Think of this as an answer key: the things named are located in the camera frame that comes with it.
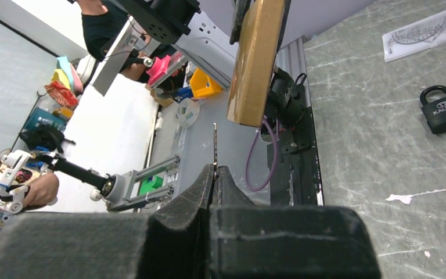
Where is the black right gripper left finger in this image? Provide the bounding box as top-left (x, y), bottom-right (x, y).
top-left (0, 164), bottom-right (214, 278)

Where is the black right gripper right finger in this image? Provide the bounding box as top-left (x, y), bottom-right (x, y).
top-left (209, 166), bottom-right (381, 278)

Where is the brass padlock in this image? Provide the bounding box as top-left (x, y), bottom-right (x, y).
top-left (226, 0), bottom-right (288, 127)

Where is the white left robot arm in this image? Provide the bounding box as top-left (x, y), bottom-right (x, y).
top-left (119, 0), bottom-right (239, 90)

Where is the operator hand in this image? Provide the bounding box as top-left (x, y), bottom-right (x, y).
top-left (23, 173), bottom-right (59, 208)

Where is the yellow plastic bin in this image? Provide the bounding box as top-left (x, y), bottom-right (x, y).
top-left (189, 68), bottom-right (222, 99)

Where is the pink plastic part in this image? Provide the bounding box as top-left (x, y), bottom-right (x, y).
top-left (146, 55), bottom-right (177, 87)

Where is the black padlock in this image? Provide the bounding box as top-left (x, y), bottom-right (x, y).
top-left (419, 85), bottom-right (446, 134)

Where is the plastic packaging card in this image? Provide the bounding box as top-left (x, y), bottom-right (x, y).
top-left (382, 10), bottom-right (446, 63)

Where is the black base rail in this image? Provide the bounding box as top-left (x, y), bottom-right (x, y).
top-left (265, 67), bottom-right (325, 206)

